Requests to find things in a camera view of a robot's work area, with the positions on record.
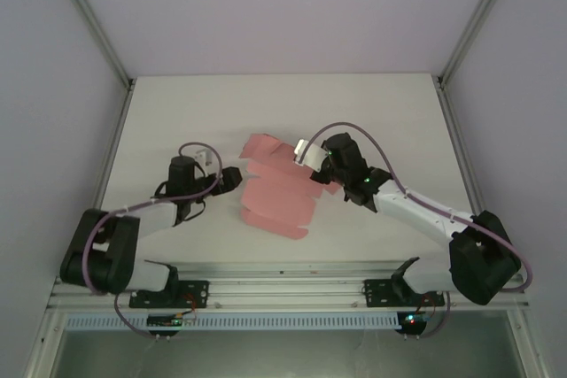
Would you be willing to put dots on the pink cardboard box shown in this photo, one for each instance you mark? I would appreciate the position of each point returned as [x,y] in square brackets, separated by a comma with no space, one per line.
[274,201]

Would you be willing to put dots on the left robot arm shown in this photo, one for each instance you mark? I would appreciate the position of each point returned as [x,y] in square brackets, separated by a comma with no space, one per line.
[153,218]

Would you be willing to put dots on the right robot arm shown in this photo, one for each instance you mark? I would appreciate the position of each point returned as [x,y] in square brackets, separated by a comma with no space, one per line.
[412,205]

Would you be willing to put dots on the small circuit board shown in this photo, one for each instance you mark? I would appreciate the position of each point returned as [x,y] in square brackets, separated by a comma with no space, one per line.
[166,320]
[413,320]

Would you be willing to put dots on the aluminium table side rail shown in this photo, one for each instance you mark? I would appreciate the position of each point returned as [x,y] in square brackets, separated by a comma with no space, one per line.
[458,143]
[117,139]

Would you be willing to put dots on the aluminium mounting rail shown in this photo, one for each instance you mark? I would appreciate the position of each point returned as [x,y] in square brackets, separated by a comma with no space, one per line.
[283,283]

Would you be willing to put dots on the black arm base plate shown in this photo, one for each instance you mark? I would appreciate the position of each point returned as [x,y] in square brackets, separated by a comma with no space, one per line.
[195,294]
[376,294]

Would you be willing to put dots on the aluminium frame post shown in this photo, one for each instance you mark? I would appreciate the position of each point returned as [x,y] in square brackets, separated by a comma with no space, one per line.
[88,19]
[478,15]

